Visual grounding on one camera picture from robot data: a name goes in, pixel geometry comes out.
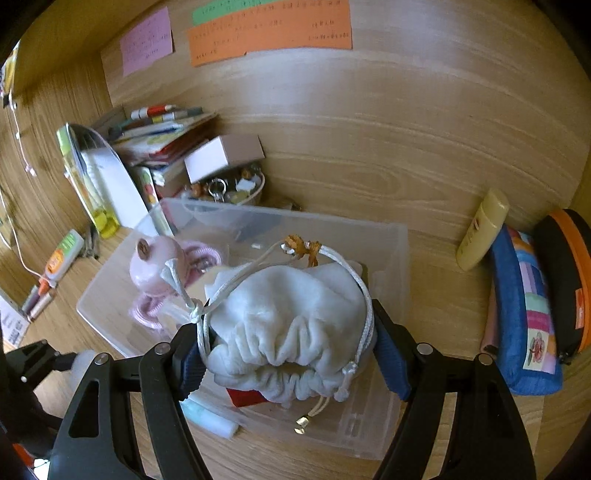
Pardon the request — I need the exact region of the small white cardboard box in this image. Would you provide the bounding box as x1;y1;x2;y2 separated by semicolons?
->
185;135;265;184

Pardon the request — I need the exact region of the translucent white round jar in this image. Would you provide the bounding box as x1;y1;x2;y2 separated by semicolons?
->
180;399;241;439

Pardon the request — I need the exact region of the blue patchwork pencil case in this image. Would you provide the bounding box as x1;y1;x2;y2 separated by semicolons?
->
480;225;564;397

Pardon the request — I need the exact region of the white drawstring pouch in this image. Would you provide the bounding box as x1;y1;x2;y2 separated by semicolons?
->
161;234;384;435

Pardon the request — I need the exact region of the white charging cable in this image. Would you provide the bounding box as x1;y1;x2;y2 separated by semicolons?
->
0;92;47;278

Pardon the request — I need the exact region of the white paper file box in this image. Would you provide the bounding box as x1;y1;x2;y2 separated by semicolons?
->
81;148;148;229

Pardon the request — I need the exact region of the clear plastic storage container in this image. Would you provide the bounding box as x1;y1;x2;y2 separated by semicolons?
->
76;198;411;461

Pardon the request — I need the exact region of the printed paper leaflet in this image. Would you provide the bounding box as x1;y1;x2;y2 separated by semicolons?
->
0;295;31;352

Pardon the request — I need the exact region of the bowl of trinkets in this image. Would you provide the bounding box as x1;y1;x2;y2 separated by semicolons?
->
182;168;266;227

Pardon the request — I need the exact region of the green paper note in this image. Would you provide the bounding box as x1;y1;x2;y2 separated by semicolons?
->
191;0;282;26

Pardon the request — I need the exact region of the pink paper note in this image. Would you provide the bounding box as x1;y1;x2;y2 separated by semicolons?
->
120;7;174;78

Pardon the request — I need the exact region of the stack of books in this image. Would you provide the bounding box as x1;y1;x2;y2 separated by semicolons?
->
92;105;220;195

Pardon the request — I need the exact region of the bundle of dark pens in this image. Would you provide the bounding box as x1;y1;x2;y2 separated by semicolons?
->
83;224;100;259

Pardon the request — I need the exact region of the black and orange zip case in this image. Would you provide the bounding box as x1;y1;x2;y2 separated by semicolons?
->
533;209;591;365

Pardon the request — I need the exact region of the orange paper note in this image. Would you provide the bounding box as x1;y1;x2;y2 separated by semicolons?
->
188;0;354;68

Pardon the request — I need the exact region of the green and orange tube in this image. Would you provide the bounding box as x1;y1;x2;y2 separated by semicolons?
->
44;229;85;282

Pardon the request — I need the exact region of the yellow-green spray bottle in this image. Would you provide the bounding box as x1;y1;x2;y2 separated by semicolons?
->
56;124;121;240

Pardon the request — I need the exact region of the cream lotion tube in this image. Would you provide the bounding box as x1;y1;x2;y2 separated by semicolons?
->
456;188;510;271

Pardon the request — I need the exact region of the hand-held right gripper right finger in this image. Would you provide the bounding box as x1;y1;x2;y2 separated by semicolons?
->
369;299;539;480

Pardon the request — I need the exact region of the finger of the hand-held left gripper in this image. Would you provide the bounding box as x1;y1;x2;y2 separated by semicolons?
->
45;352;81;372

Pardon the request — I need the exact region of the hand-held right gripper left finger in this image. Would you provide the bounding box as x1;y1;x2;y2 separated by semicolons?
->
48;323;218;480

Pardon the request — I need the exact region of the pink cable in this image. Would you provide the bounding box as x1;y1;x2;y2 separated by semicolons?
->
131;240;222;330

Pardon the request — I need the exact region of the pink round case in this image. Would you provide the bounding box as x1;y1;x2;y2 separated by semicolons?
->
129;235;185;296

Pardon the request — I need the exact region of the bundle of markers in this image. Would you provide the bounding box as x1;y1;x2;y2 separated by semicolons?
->
21;279;58;320

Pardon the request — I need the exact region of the red heart-shaped felt piece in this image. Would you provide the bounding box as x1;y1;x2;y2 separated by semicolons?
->
226;387;269;409

